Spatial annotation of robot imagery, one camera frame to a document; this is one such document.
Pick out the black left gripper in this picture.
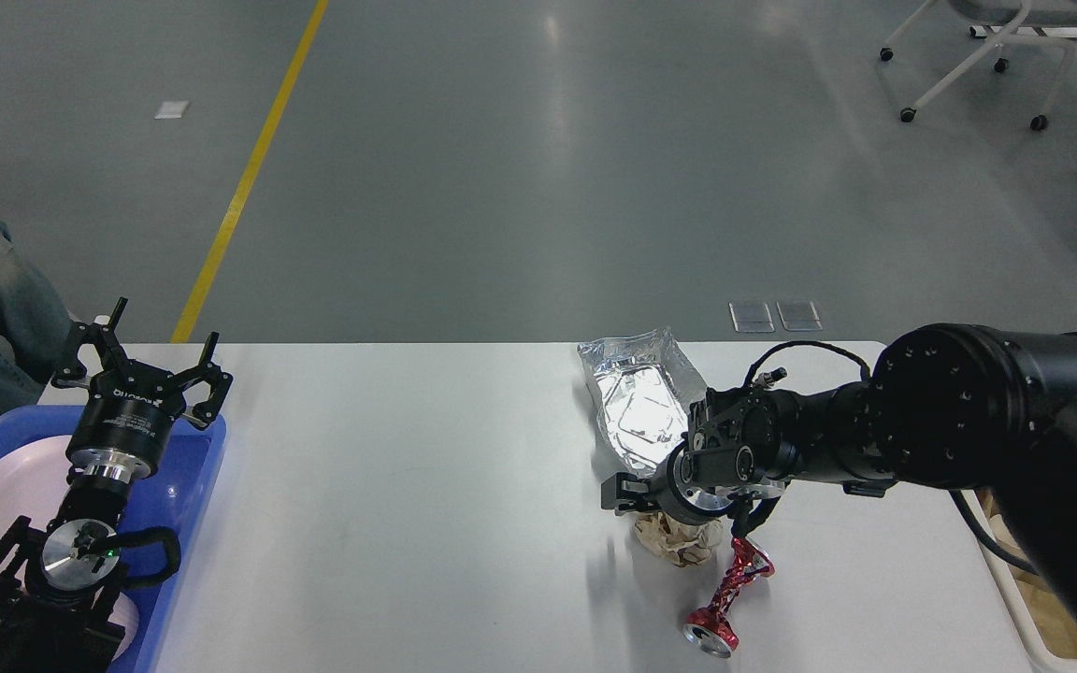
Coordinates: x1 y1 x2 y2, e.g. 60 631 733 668
52 299 234 485

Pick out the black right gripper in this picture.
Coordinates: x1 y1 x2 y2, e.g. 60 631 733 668
601 444 787 539

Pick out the brown paper ball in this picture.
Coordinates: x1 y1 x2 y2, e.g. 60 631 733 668
633 511 729 567

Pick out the aluminium foil container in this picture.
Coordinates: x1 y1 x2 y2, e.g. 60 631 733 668
576 325 707 478

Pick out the pink plate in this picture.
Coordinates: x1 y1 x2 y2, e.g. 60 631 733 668
0 436 152 672

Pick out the brown paper bag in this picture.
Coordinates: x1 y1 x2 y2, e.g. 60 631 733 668
1012 569 1077 660

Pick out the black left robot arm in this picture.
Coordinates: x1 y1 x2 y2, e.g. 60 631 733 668
0 298 234 672

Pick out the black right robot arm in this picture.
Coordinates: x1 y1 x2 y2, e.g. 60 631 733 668
601 323 1077 656

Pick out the blue plastic tray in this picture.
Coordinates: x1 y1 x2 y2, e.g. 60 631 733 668
0 405 226 672

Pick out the crushed red can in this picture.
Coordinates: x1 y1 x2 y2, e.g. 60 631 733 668
681 537 775 659

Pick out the left floor socket plate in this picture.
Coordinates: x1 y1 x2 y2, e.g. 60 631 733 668
729 302 777 334

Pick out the floor socket plate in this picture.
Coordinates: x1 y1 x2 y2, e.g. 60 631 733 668
729 302 777 334
775 302 824 332

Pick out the right floor socket plate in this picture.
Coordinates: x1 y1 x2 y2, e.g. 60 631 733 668
775 302 824 332

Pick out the white floor marker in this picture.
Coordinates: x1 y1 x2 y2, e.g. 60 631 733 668
153 101 191 121

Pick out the beige plastic bin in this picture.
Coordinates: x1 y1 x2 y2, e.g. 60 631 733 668
969 486 1077 673

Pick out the white office chair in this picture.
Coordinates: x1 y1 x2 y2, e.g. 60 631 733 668
898 1 1077 134

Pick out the white chair base bar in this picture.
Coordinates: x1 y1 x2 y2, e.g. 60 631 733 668
969 25 1077 41

